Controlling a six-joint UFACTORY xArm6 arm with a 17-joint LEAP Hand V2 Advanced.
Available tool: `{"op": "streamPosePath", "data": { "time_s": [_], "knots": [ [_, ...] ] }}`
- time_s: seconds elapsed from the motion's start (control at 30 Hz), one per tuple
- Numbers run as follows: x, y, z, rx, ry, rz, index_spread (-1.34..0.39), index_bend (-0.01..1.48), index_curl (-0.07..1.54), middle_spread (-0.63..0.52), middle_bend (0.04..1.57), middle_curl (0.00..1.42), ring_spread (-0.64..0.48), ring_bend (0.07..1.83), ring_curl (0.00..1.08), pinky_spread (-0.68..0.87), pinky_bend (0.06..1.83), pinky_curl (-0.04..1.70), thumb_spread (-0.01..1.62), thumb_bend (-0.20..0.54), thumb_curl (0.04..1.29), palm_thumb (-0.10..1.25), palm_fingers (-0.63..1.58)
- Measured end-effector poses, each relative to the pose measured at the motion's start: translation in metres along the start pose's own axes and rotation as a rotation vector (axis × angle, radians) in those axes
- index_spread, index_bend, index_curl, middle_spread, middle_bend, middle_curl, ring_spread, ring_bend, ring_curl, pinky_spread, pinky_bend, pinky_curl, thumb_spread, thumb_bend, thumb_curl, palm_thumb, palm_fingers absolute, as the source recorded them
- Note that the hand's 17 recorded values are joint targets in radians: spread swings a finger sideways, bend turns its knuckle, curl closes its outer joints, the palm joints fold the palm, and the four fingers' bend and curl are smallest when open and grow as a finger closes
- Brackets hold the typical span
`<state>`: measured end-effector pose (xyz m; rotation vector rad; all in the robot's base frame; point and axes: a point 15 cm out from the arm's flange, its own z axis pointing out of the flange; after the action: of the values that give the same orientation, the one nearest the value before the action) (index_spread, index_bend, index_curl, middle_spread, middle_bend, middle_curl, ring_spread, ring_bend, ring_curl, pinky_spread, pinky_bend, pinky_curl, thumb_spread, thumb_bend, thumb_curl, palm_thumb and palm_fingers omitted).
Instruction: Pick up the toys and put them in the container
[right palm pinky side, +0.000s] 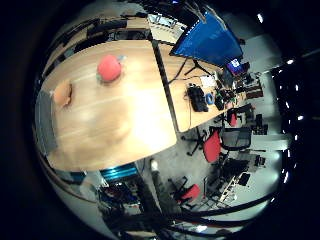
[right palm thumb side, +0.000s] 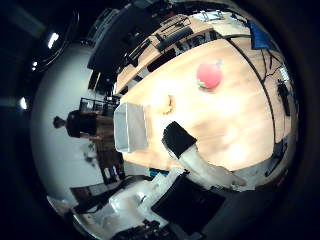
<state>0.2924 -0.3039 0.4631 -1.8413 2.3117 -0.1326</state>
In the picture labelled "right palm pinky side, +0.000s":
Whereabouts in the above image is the large blue screen monitor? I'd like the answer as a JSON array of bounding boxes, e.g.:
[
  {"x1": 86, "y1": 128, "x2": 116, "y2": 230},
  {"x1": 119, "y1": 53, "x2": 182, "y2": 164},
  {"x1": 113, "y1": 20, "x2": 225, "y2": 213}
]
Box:
[{"x1": 169, "y1": 9, "x2": 245, "y2": 69}]

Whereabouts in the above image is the person's leg with white shoe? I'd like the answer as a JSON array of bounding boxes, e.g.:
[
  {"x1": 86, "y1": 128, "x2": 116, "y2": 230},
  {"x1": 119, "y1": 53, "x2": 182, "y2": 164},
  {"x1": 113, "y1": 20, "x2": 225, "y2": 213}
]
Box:
[{"x1": 149, "y1": 158, "x2": 174, "y2": 214}]

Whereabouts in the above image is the white paper sheet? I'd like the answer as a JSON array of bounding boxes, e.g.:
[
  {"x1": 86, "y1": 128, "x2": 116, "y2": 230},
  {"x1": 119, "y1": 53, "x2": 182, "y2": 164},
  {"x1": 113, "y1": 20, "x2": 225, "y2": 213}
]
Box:
[{"x1": 200, "y1": 75, "x2": 218, "y2": 89}]

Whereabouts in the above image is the red office chair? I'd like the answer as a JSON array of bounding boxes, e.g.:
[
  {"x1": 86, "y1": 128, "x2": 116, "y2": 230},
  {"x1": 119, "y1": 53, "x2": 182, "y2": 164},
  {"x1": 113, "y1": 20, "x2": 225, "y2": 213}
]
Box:
[
  {"x1": 202, "y1": 129, "x2": 223, "y2": 164},
  {"x1": 170, "y1": 176, "x2": 202, "y2": 205}
]

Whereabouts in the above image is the black monitor stand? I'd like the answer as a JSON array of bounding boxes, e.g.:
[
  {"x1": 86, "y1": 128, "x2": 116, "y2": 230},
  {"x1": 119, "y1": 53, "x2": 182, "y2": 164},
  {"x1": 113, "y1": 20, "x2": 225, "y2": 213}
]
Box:
[{"x1": 184, "y1": 59, "x2": 212, "y2": 77}]

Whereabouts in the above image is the open laptop with lit screen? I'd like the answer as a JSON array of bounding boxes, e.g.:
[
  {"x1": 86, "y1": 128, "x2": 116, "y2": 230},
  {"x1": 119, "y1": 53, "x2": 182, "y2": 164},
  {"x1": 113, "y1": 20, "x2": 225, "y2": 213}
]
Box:
[{"x1": 225, "y1": 58, "x2": 251, "y2": 78}]

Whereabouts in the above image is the blue tape roll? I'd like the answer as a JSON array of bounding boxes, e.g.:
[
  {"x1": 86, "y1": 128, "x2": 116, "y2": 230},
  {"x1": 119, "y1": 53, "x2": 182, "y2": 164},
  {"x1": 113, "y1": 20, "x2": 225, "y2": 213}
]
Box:
[{"x1": 204, "y1": 92, "x2": 215, "y2": 106}]

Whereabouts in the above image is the black bag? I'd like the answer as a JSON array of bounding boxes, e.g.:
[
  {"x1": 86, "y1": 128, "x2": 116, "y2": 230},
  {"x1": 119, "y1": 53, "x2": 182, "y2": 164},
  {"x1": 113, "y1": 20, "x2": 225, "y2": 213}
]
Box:
[{"x1": 186, "y1": 83, "x2": 210, "y2": 113}]

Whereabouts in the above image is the grey container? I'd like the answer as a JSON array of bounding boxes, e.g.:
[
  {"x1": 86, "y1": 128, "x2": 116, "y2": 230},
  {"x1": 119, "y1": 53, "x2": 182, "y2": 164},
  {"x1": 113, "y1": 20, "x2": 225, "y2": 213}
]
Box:
[{"x1": 34, "y1": 89, "x2": 59, "y2": 157}]

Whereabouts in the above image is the thick black cable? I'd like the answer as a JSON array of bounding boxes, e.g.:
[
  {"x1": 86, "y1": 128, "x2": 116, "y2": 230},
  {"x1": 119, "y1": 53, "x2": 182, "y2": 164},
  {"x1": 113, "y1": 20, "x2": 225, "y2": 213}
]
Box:
[{"x1": 146, "y1": 194, "x2": 279, "y2": 221}]

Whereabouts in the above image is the small red chair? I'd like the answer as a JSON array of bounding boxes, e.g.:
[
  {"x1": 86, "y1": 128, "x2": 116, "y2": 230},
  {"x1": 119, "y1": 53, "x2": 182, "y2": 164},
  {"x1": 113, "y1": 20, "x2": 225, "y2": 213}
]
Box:
[{"x1": 226, "y1": 110, "x2": 239, "y2": 128}]

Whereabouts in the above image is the blue metal box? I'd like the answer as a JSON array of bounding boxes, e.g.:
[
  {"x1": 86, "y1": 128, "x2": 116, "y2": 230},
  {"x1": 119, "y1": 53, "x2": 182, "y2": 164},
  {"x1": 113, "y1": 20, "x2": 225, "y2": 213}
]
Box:
[{"x1": 99, "y1": 162, "x2": 140, "y2": 183}]

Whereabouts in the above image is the red round plush toy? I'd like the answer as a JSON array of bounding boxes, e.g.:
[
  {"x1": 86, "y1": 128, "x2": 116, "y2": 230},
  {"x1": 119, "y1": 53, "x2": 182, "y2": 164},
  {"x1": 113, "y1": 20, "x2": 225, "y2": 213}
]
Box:
[{"x1": 96, "y1": 54, "x2": 128, "y2": 84}]

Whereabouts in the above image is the black cable on table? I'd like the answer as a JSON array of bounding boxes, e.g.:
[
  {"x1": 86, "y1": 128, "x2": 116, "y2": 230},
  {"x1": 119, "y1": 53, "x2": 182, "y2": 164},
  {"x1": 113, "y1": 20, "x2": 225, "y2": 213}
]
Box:
[{"x1": 167, "y1": 57, "x2": 190, "y2": 85}]

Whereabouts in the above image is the black mesh office chair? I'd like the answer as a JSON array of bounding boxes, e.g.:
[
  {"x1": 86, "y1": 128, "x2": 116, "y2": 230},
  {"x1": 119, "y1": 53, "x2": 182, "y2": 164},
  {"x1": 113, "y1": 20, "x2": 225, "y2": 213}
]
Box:
[{"x1": 220, "y1": 127, "x2": 253, "y2": 153}]

